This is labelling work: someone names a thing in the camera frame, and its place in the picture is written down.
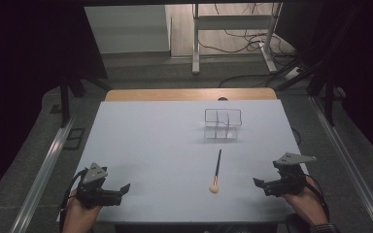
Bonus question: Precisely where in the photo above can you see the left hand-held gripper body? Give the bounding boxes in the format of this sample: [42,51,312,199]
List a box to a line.
[76,162,123,209]

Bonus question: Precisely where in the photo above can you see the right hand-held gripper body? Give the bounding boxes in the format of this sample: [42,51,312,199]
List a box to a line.
[264,151,318,197]

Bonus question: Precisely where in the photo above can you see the makeup brush with dark handle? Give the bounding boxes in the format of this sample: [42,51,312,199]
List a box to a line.
[208,149,223,195]

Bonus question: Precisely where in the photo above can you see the clear acrylic organizer box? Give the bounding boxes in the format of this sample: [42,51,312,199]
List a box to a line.
[203,108,243,141]

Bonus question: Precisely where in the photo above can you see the person's left hand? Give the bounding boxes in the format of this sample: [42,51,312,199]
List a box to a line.
[61,188,104,233]

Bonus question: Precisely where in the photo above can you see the black metal stand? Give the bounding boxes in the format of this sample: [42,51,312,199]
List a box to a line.
[273,57,348,128]
[57,72,113,129]

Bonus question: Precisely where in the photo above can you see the white power strip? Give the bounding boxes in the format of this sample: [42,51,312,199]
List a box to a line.
[284,66,303,82]

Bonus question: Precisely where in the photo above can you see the white cabinet panel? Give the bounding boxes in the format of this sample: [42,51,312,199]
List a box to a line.
[84,4,173,55]

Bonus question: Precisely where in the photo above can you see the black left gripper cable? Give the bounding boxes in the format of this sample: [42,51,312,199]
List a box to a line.
[59,168,89,227]

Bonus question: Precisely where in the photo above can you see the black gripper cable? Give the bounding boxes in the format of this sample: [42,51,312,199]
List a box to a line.
[59,168,89,227]
[302,173,332,224]

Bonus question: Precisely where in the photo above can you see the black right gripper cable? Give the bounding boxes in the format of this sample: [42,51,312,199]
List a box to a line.
[302,173,332,224]

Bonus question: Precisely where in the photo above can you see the black floor frame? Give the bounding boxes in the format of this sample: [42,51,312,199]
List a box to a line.
[62,127,86,151]

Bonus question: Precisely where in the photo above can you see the aluminium rail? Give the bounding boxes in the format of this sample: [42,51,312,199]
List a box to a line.
[9,116,76,233]
[308,95,373,233]

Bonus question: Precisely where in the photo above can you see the black floor cables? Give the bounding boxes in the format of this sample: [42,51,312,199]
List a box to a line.
[192,3,309,89]

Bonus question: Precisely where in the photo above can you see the white metal desk frame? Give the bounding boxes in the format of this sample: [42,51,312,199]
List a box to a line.
[191,2,284,76]

